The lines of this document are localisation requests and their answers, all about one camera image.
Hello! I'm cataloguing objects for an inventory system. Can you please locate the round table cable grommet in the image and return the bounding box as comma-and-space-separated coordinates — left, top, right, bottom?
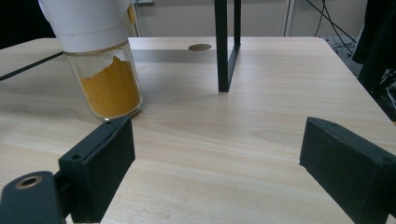
188, 43, 213, 52

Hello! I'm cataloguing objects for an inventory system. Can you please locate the dark equipment rack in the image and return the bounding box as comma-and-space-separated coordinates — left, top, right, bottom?
351, 0, 396, 122

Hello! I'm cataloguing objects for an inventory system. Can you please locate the white wall cable trunking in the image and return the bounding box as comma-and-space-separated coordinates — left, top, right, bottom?
133, 3, 144, 37

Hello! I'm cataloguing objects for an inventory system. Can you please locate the black cable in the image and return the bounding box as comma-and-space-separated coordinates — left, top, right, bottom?
304, 0, 358, 45

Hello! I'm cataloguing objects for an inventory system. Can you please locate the white wall pillar strip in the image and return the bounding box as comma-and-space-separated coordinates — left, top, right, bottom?
280, 0, 296, 37

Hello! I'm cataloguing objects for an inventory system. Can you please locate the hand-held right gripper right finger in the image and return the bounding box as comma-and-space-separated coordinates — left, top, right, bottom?
299, 117, 396, 224

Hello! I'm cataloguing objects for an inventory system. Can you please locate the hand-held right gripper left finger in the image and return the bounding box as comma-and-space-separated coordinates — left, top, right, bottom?
58, 116, 136, 224

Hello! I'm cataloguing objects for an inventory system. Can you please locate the glass jar of orange powder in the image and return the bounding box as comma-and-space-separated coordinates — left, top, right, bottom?
37, 0, 144, 120

